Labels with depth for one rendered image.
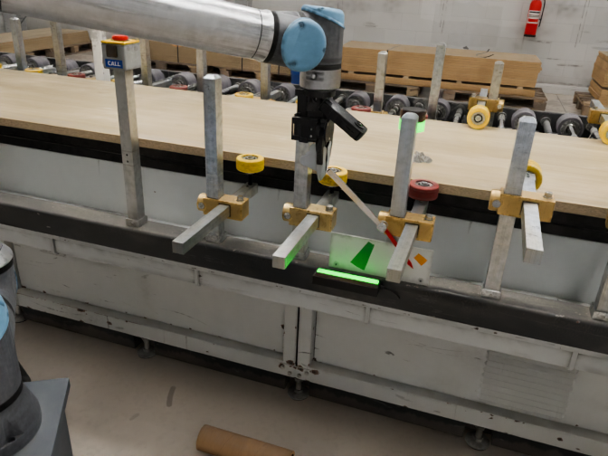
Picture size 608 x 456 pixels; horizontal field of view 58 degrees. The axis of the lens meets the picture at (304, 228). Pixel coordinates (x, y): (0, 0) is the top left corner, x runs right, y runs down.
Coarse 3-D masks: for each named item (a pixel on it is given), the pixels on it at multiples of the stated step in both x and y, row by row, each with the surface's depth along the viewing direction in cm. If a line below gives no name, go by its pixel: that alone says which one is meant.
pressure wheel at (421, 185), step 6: (414, 180) 148; (420, 180) 149; (426, 180) 149; (414, 186) 144; (420, 186) 144; (426, 186) 145; (432, 186) 145; (438, 186) 145; (414, 192) 144; (420, 192) 144; (426, 192) 143; (432, 192) 144; (438, 192) 146; (414, 198) 145; (420, 198) 144; (426, 198) 144; (432, 198) 144
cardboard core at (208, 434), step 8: (200, 432) 174; (208, 432) 173; (216, 432) 173; (224, 432) 174; (232, 432) 174; (200, 440) 173; (208, 440) 172; (216, 440) 172; (224, 440) 171; (232, 440) 171; (240, 440) 171; (248, 440) 171; (256, 440) 172; (200, 448) 173; (208, 448) 172; (216, 448) 171; (224, 448) 170; (232, 448) 170; (240, 448) 169; (248, 448) 169; (256, 448) 169; (264, 448) 169; (272, 448) 169; (280, 448) 169
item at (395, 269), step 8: (416, 200) 148; (416, 208) 143; (424, 208) 144; (408, 224) 133; (408, 232) 130; (416, 232) 132; (400, 240) 125; (408, 240) 126; (400, 248) 122; (408, 248) 122; (392, 256) 118; (400, 256) 118; (408, 256) 122; (392, 264) 115; (400, 264) 115; (392, 272) 113; (400, 272) 113; (392, 280) 114; (400, 280) 114
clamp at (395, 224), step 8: (384, 216) 136; (392, 216) 135; (408, 216) 135; (416, 216) 135; (424, 216) 136; (432, 216) 136; (392, 224) 135; (400, 224) 135; (416, 224) 133; (424, 224) 133; (432, 224) 132; (384, 232) 137; (392, 232) 136; (400, 232) 135; (424, 232) 133; (432, 232) 135; (424, 240) 134
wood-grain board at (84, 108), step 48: (0, 96) 218; (48, 96) 221; (96, 96) 225; (144, 96) 229; (192, 96) 233; (144, 144) 175; (192, 144) 171; (240, 144) 174; (288, 144) 176; (336, 144) 178; (384, 144) 181; (432, 144) 183; (480, 144) 186; (576, 144) 191; (480, 192) 146; (576, 192) 147
